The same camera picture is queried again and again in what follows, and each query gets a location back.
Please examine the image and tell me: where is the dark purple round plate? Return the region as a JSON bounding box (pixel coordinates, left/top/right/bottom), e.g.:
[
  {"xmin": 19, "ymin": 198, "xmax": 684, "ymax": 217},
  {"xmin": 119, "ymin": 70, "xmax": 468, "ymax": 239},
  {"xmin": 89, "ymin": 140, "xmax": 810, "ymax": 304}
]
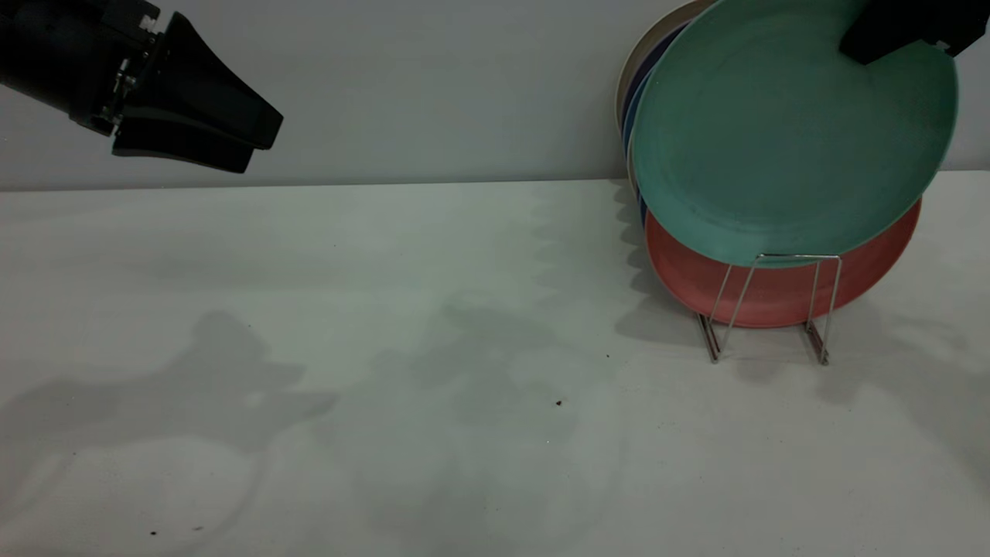
[{"xmin": 620, "ymin": 22, "xmax": 691, "ymax": 125}]

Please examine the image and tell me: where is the green round plate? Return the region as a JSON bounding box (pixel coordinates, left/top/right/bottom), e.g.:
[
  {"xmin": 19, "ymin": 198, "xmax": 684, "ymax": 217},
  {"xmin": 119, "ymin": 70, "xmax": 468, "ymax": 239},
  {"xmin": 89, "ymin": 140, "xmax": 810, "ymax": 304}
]
[{"xmin": 630, "ymin": 0, "xmax": 960, "ymax": 268}]

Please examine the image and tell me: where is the teal blue round plate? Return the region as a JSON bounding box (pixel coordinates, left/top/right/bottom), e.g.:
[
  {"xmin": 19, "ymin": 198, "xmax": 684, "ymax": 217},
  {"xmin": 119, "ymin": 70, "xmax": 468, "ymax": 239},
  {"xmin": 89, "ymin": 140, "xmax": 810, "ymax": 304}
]
[{"xmin": 622, "ymin": 70, "xmax": 657, "ymax": 155}]

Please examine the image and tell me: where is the pink round plate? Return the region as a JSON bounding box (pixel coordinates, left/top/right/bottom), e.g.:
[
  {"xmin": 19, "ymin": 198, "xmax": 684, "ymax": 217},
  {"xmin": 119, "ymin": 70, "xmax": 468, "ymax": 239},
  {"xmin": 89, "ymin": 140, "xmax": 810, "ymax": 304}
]
[{"xmin": 644, "ymin": 197, "xmax": 923, "ymax": 330}]

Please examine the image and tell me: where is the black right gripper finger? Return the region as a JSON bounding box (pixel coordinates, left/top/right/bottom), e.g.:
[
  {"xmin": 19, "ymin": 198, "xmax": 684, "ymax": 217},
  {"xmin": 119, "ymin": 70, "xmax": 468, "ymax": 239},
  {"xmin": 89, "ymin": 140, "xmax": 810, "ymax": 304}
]
[
  {"xmin": 839, "ymin": 0, "xmax": 951, "ymax": 66},
  {"xmin": 945, "ymin": 0, "xmax": 990, "ymax": 57}
]

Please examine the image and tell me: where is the metal wire plate rack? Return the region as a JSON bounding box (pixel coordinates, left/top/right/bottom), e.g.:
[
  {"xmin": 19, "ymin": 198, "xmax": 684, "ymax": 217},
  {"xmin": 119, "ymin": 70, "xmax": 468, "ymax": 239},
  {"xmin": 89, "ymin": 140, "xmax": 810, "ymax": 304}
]
[{"xmin": 696, "ymin": 253, "xmax": 843, "ymax": 367}]

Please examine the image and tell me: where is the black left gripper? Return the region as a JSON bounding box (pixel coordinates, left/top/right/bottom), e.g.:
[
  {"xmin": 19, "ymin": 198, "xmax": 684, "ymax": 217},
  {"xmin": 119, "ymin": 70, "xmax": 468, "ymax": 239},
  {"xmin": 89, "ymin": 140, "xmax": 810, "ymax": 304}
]
[{"xmin": 0, "ymin": 0, "xmax": 285, "ymax": 174}]

